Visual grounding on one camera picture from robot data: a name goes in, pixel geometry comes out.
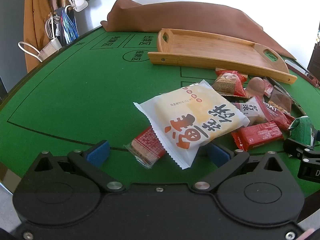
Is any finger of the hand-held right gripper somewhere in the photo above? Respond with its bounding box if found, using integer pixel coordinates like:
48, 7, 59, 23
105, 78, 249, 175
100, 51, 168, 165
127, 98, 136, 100
283, 137, 320, 163

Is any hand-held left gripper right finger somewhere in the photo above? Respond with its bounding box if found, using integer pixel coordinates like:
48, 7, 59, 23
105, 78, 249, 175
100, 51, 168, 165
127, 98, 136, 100
192, 141, 285, 193

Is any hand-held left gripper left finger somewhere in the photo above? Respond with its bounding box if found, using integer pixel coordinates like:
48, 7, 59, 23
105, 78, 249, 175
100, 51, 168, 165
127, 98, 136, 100
34, 140, 125, 193

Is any green snack packet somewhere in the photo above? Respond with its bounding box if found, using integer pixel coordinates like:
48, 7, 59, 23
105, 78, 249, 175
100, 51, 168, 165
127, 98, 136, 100
288, 116, 318, 148

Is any dark red snack packet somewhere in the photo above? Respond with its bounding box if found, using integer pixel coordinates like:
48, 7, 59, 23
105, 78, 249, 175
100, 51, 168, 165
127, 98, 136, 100
260, 100, 295, 130

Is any red bar packet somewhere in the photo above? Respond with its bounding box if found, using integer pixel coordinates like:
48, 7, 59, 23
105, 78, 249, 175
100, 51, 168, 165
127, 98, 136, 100
231, 121, 285, 152

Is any large white snack packet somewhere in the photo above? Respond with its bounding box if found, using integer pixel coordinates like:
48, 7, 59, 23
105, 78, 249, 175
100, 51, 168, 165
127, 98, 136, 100
133, 79, 250, 170

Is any red gold nut packet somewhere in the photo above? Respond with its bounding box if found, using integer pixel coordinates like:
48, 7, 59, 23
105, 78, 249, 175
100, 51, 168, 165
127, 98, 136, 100
212, 67, 248, 97

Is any wooden tray with handles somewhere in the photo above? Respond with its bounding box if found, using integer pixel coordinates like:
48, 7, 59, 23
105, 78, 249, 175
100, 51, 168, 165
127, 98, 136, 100
147, 29, 298, 85

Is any small red wafer packet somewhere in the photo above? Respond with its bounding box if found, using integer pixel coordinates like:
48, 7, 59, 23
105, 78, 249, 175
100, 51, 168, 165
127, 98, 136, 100
123, 126, 167, 169

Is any dark brown snack packet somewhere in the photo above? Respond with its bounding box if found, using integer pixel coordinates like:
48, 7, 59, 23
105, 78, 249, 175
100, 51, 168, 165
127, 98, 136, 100
267, 85, 293, 114

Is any thin red snack packet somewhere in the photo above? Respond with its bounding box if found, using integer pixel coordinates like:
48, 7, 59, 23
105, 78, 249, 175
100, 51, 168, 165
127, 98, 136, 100
262, 76, 275, 98

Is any brown round snack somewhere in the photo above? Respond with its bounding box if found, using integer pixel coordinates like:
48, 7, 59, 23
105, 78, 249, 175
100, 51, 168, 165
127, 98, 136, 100
244, 77, 266, 100

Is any red flat phone case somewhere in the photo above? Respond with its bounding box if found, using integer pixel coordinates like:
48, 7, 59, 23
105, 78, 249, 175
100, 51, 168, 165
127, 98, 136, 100
285, 59, 320, 88

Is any white paper bag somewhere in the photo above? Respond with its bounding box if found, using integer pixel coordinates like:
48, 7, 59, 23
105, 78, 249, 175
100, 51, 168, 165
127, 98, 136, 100
18, 39, 62, 62

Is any brown cloth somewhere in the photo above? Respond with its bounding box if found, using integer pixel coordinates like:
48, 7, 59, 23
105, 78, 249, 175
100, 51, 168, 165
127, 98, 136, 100
100, 0, 297, 60

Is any orange coat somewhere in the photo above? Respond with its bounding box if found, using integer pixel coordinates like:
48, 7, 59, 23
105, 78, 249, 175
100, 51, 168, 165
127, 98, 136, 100
24, 0, 58, 73

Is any white handbag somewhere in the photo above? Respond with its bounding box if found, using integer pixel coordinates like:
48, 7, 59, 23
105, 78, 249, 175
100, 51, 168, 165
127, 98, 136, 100
65, 0, 88, 12

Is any blue strap bundle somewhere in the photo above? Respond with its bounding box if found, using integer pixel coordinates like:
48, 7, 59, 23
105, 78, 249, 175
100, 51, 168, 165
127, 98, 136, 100
60, 5, 80, 45

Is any white cord bundle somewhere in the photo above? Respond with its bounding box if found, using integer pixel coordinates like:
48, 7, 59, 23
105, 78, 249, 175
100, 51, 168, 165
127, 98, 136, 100
45, 14, 60, 39

